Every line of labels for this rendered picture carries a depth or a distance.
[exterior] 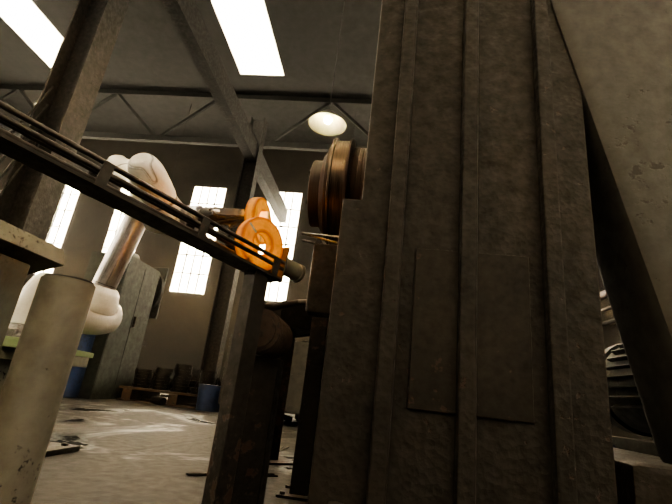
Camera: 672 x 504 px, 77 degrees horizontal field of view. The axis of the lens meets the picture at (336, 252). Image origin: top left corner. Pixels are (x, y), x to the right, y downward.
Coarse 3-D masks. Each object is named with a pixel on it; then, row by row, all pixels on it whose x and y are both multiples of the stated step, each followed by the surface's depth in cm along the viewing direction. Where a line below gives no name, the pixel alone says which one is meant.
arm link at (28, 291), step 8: (40, 272) 166; (32, 280) 163; (24, 288) 161; (32, 288) 160; (24, 296) 159; (32, 296) 159; (24, 304) 157; (16, 312) 157; (24, 312) 156; (16, 320) 156; (24, 320) 156
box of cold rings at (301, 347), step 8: (232, 336) 396; (296, 344) 393; (304, 344) 393; (296, 352) 390; (304, 352) 390; (296, 360) 388; (304, 360) 388; (224, 368) 387; (296, 368) 386; (304, 368) 386; (224, 376) 384; (296, 376) 384; (296, 384) 381; (288, 392) 379; (296, 392) 379; (288, 400) 377; (296, 400) 377; (288, 408) 375; (296, 408) 375
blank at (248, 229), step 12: (240, 228) 116; (252, 228) 118; (264, 228) 121; (276, 228) 125; (252, 240) 117; (264, 240) 124; (276, 240) 124; (240, 252) 115; (276, 252) 124; (264, 264) 119
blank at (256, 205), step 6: (252, 198) 135; (258, 198) 134; (252, 204) 132; (258, 204) 134; (264, 204) 139; (246, 210) 131; (252, 210) 131; (258, 210) 134; (264, 210) 139; (246, 216) 131; (252, 216) 130; (258, 216) 134; (270, 216) 144; (258, 234) 134; (258, 240) 134
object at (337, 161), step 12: (336, 144) 165; (348, 144) 165; (336, 156) 159; (336, 168) 157; (336, 180) 156; (336, 192) 156; (336, 204) 157; (336, 216) 158; (336, 228) 161; (336, 240) 167
